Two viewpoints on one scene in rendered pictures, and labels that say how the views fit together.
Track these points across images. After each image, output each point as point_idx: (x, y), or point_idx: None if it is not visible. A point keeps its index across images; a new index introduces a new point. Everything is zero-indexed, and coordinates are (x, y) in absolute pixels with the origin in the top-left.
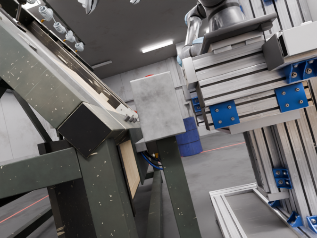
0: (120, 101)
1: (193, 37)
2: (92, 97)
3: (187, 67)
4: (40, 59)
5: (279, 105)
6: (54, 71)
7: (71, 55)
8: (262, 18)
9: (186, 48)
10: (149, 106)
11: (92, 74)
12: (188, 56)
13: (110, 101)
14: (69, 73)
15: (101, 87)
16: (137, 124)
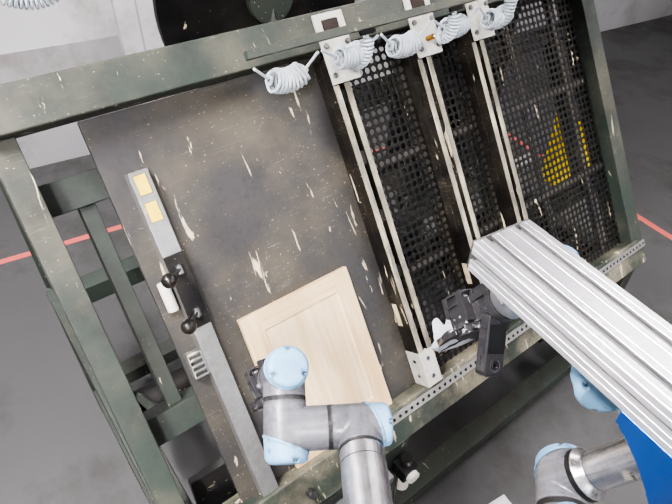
0: (477, 282)
1: (617, 473)
2: (259, 465)
3: None
4: (163, 490)
5: None
6: (175, 502)
7: (426, 100)
8: None
9: (558, 476)
10: None
11: (450, 180)
12: (535, 500)
13: (403, 332)
14: (287, 343)
15: (398, 298)
16: (396, 437)
